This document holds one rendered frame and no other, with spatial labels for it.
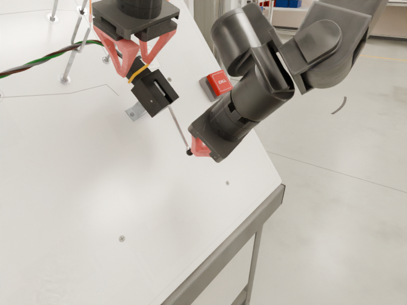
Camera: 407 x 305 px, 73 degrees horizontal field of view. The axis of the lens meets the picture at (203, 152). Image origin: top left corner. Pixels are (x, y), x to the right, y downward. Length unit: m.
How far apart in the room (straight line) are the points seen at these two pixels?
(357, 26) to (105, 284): 0.44
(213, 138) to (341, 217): 1.69
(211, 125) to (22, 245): 0.29
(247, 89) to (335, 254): 1.53
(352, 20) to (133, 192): 0.37
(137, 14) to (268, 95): 0.19
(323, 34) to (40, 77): 0.39
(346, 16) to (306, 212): 1.70
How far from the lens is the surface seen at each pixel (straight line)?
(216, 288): 0.76
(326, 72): 0.31
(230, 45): 0.34
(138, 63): 0.46
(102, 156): 0.46
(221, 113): 0.35
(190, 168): 0.53
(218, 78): 0.61
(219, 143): 0.37
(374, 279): 1.76
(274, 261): 1.64
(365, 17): 0.32
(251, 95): 0.32
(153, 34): 0.40
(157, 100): 0.43
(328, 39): 0.30
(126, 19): 0.38
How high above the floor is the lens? 1.30
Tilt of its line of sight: 33 degrees down
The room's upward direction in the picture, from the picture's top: straight up
